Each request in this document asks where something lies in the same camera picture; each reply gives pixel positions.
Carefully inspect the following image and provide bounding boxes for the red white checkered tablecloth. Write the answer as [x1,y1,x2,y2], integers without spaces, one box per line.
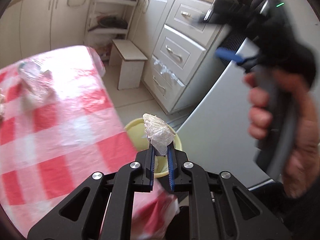
[1,46,137,236]

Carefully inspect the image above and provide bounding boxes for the white refrigerator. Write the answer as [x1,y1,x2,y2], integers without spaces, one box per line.
[178,0,319,188]

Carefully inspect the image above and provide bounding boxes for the yellow trash bin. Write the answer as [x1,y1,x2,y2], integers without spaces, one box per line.
[125,118,170,178]

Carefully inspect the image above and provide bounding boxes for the clear plastic bottle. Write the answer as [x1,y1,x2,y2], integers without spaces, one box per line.
[18,59,56,106]

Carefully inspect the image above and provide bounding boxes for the cream lower kitchen cabinets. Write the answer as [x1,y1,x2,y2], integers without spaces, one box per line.
[1,0,91,67]

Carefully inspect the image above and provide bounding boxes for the white drawer cabinet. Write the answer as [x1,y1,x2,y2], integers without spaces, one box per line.
[128,0,229,114]

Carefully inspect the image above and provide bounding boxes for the small white step stool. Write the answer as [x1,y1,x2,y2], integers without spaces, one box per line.
[108,39,148,90]

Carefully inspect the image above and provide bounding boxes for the white corner shelf rack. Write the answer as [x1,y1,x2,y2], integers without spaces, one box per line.
[84,0,138,47]

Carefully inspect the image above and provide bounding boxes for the white paper tissue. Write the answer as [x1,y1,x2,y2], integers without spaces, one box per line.
[143,113,176,156]

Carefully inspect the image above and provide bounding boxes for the person's right hand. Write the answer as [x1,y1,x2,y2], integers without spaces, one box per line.
[243,68,320,199]

